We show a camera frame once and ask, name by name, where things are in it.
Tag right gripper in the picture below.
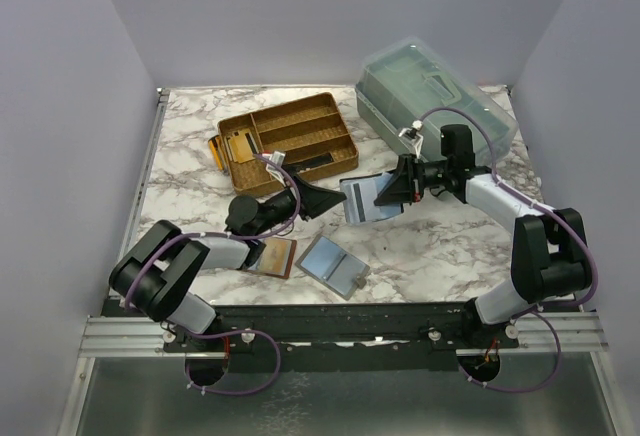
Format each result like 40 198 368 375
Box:
375 154 452 206

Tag black card holder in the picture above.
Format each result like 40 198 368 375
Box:
339 172 404 225

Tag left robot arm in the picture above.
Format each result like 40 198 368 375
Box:
109 176 346 351

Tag gold cards beside tray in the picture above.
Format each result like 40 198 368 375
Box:
208 135 228 174

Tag green clear-lid storage box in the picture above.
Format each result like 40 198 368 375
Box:
355 38 518 165

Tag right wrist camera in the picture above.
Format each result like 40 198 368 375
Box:
398 120 424 159

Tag grey card holder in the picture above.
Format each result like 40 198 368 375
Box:
295 234 370 300

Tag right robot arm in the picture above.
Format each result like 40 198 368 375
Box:
374 124 595 348

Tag woven rattan divider tray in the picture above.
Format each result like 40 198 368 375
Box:
217 92 359 197

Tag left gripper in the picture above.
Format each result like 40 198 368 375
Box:
253 173 346 237

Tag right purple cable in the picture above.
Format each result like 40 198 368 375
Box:
417 107 601 394

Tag black VIP card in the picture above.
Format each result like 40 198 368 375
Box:
283 152 334 173

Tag brown card holder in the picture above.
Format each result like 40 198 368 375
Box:
246 237 297 279

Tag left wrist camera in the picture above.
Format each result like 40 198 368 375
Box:
257 151 286 184

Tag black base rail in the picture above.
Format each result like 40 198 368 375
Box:
164 302 519 373

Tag aluminium frame rail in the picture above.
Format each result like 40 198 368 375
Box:
515 312 609 354

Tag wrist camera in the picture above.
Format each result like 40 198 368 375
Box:
398 120 424 159
257 151 286 184

